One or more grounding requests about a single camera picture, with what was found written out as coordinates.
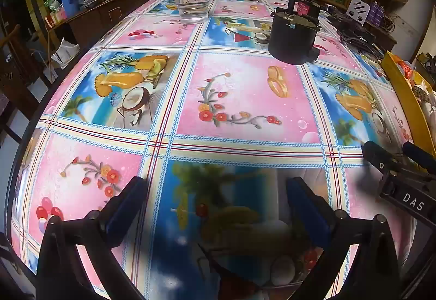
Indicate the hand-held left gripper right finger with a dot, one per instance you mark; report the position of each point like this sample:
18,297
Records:
306,211

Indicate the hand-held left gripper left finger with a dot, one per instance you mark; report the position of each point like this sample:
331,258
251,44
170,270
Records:
126,208

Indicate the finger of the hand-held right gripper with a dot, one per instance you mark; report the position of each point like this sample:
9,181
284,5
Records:
419,154
378,154

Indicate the gold box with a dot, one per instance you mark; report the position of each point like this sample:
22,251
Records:
400,92

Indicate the black electronic devices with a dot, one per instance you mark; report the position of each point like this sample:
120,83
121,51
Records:
352,29

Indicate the white perforated stand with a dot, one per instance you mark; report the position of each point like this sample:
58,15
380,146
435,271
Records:
357,10

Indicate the small black box pink label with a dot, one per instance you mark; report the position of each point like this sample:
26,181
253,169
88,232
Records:
306,8

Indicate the white papers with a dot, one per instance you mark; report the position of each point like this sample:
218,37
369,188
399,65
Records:
65,53

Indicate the wooden chair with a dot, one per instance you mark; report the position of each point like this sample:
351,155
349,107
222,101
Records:
20,61

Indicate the clear plastic container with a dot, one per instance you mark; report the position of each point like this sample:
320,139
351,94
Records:
191,3

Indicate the blue bag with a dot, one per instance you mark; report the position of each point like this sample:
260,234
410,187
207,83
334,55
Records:
69,0

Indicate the green packet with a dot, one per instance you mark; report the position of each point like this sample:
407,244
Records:
52,5

